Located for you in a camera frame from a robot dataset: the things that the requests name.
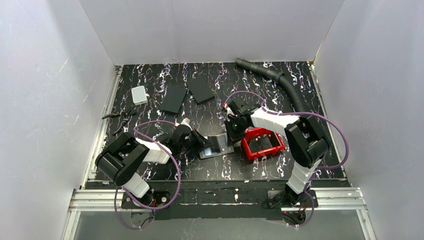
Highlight grey leather card holder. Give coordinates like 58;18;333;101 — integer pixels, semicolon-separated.
199;133;234;159

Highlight red plastic bin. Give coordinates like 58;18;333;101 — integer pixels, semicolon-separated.
241;127;286;161

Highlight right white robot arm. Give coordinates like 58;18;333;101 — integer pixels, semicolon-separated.
223;98;330;195

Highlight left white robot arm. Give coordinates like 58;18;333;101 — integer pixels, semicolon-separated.
95;118;214;199

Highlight black credit card stack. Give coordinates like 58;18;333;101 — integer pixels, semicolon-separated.
248;134;279;153

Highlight black flat box left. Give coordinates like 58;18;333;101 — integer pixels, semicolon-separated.
159;85;187;115

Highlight black flat box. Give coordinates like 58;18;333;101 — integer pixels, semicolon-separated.
159;85;187;115
187;78;215;105

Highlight black flat box right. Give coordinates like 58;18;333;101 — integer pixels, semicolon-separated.
187;78;215;105

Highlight white square box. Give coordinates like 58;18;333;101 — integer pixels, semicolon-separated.
131;86;148;106

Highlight black pliers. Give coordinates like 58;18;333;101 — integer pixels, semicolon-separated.
101;109;138;137

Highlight black corrugated hose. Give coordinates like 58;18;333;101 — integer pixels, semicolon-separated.
235;57;309;114

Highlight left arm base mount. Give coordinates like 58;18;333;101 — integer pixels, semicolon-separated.
121;191;171;209

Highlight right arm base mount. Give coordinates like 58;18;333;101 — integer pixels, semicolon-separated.
262;188;319;228

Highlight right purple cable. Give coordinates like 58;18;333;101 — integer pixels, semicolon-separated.
224;90;350;228

